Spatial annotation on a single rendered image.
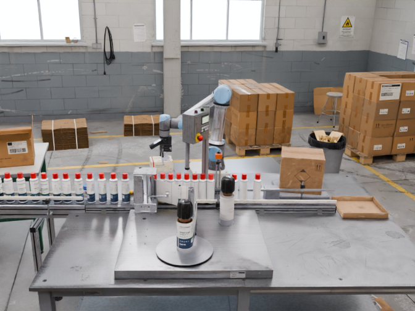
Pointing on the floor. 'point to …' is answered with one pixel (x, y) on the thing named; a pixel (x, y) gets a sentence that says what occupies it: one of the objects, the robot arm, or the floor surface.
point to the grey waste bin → (331, 159)
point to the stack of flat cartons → (65, 134)
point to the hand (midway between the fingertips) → (161, 161)
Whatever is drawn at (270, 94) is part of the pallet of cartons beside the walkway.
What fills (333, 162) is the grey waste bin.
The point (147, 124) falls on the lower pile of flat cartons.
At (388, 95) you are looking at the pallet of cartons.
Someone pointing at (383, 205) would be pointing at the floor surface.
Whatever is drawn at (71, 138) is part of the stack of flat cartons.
